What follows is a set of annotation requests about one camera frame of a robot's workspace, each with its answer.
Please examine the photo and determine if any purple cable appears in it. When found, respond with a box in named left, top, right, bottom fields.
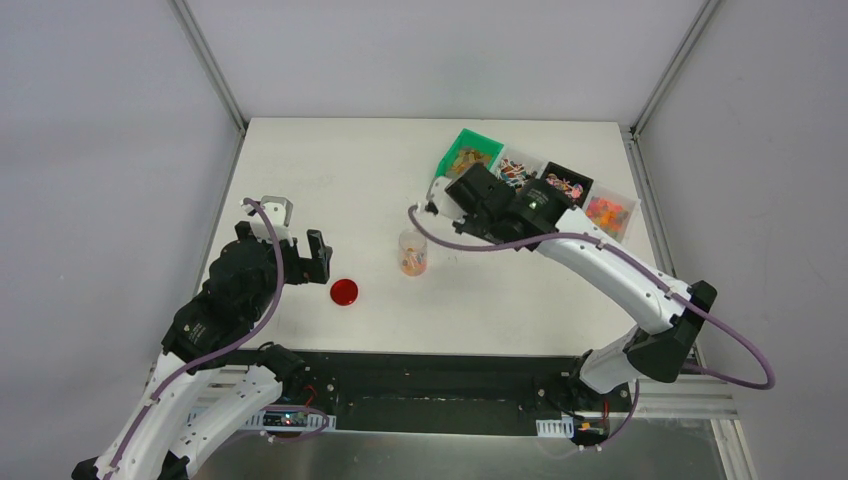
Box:
left=99, top=197, right=287, bottom=480
left=407, top=204, right=776, bottom=391

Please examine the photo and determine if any white gummy bin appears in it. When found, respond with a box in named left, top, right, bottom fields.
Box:
left=582, top=183, right=641, bottom=243

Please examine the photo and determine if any white lollipop bin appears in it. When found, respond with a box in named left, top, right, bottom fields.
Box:
left=493, top=147, right=547, bottom=190

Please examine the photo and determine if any clear plastic jar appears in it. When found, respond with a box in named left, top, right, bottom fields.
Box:
left=398, top=230, right=427, bottom=277

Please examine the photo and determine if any red jar lid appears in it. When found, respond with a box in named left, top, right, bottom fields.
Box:
left=329, top=278, right=359, bottom=307

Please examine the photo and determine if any green candy bin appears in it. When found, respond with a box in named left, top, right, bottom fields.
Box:
left=435, top=129, right=504, bottom=179

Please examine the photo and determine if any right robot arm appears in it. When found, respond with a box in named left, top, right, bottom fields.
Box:
left=427, top=165, right=717, bottom=410

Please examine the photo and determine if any aluminium frame rail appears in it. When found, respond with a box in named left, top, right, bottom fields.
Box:
left=635, top=392, right=739, bottom=420

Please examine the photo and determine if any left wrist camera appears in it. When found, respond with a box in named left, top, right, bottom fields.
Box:
left=241, top=195, right=294, bottom=243

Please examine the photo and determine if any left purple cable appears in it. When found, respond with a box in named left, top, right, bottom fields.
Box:
left=99, top=197, right=287, bottom=480

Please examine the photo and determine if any black candy bin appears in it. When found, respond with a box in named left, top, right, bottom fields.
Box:
left=540, top=162, right=594, bottom=208

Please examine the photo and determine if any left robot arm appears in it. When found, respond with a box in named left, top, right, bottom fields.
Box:
left=71, top=221, right=333, bottom=479

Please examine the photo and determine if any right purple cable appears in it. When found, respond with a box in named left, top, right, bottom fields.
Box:
left=407, top=204, right=776, bottom=391

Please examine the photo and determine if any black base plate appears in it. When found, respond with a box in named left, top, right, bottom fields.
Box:
left=280, top=350, right=632, bottom=436

